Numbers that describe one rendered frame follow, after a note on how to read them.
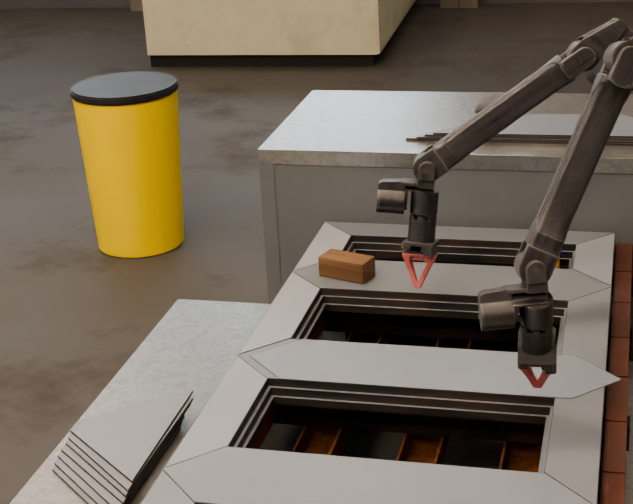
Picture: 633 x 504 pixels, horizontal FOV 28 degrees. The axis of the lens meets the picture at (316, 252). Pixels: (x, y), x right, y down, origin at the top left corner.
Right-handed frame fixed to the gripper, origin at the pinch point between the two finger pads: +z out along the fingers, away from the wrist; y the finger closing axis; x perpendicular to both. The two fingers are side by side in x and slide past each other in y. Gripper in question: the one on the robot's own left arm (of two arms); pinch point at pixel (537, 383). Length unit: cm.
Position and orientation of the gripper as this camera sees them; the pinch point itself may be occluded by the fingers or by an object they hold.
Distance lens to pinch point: 230.7
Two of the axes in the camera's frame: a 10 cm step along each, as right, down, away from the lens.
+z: 1.1, 8.1, 5.8
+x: 9.8, 0.0, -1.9
